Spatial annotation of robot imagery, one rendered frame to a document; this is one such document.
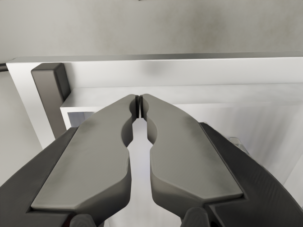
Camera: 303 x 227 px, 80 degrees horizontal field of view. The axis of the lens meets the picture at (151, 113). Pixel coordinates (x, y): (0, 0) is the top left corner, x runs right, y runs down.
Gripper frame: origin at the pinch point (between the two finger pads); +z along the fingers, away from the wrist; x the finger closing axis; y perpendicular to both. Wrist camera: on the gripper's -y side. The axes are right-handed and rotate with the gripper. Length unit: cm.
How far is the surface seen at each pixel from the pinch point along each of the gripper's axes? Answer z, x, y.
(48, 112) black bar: 2.6, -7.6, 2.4
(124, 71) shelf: 4.7, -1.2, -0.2
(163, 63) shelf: 4.7, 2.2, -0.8
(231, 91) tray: 3.1, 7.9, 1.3
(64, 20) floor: 93, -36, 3
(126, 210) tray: 4.4, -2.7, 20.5
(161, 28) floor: 93, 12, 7
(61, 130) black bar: 2.7, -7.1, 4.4
